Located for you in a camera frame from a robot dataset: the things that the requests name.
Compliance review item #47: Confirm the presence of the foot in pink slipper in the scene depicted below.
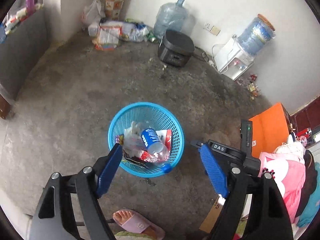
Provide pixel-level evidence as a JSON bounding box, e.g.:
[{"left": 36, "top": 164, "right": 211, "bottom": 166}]
[{"left": 113, "top": 209, "right": 165, "bottom": 240}]

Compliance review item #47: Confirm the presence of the red white snack bag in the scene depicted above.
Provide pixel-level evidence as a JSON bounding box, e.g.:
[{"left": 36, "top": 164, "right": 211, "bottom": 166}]
[{"left": 123, "top": 128, "right": 172, "bottom": 163}]

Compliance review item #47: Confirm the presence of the grey cabinet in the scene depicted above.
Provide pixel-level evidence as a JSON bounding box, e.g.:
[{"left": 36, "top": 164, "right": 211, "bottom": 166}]
[{"left": 1, "top": 9, "right": 50, "bottom": 100}]

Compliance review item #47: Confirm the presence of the pile of packaging trash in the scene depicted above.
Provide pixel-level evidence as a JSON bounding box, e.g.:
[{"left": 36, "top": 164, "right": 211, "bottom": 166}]
[{"left": 87, "top": 18, "right": 159, "bottom": 51}]

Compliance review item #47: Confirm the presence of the Pepsi plastic bottle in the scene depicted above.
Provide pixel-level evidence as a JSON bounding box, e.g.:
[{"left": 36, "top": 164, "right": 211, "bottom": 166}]
[{"left": 140, "top": 128, "right": 172, "bottom": 173}]

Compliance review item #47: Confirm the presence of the pink cloth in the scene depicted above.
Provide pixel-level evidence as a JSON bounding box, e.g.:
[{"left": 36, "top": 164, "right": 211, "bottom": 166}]
[{"left": 259, "top": 152, "right": 305, "bottom": 222}]

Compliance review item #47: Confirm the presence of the water jug on dispenser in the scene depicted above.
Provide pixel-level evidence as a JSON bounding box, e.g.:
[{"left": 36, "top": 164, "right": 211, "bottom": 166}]
[{"left": 238, "top": 14, "right": 275, "bottom": 56}]

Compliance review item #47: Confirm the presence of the white plastic bag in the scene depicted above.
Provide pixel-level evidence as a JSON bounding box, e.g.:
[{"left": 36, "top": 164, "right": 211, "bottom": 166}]
[{"left": 81, "top": 0, "right": 105, "bottom": 26}]

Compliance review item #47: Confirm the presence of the white water dispenser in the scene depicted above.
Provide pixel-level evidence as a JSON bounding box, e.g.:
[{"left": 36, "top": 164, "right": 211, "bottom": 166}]
[{"left": 212, "top": 35, "right": 254, "bottom": 81}]

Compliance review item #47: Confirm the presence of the blue mesh trash basket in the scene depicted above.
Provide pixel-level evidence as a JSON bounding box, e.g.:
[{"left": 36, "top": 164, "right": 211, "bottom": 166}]
[{"left": 107, "top": 102, "right": 184, "bottom": 178}]

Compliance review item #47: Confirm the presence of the orange box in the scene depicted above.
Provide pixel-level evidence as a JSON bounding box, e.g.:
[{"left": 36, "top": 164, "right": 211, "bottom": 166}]
[{"left": 250, "top": 102, "right": 290, "bottom": 158}]

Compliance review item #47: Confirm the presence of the empty blue water jug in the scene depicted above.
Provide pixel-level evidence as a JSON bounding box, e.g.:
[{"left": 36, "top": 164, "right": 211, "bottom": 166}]
[{"left": 153, "top": 0, "right": 188, "bottom": 39}]

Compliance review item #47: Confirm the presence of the small wooden stool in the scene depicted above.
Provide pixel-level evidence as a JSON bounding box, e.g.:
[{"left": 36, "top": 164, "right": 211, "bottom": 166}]
[{"left": 0, "top": 95, "right": 11, "bottom": 120}]

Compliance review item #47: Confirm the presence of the black rice cooker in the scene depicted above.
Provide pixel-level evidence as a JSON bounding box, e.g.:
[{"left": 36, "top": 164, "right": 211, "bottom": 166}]
[{"left": 158, "top": 30, "right": 195, "bottom": 67}]

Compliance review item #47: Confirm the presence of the purple cup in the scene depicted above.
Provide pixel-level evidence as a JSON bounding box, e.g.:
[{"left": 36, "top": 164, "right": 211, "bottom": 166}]
[{"left": 25, "top": 0, "right": 36, "bottom": 15}]

